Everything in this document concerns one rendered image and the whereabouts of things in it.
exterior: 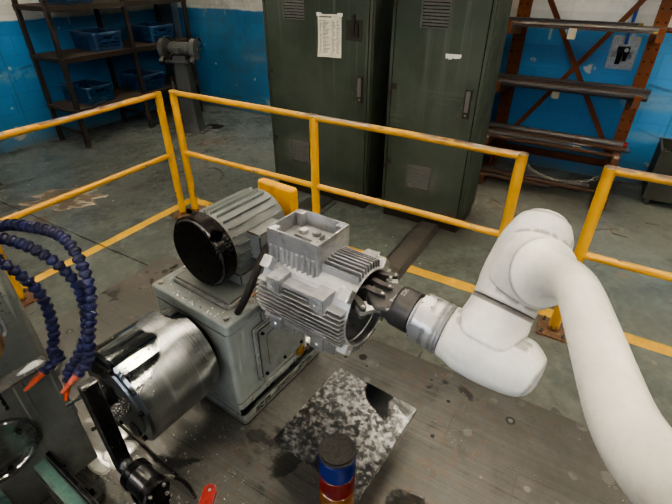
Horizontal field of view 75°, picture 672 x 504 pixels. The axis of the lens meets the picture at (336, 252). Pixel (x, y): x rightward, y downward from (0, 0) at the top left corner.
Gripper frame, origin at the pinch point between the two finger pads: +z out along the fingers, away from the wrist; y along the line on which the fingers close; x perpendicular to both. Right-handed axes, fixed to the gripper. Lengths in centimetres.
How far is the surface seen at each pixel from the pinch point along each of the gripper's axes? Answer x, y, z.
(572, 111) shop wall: 75, -449, 14
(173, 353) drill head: 26.8, 19.4, 24.0
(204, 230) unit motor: 5.9, 2.2, 31.4
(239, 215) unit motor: 6.5, -8.3, 31.0
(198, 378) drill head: 33.5, 17.4, 19.1
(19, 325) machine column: 26, 36, 55
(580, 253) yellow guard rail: 75, -180, -44
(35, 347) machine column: 33, 36, 54
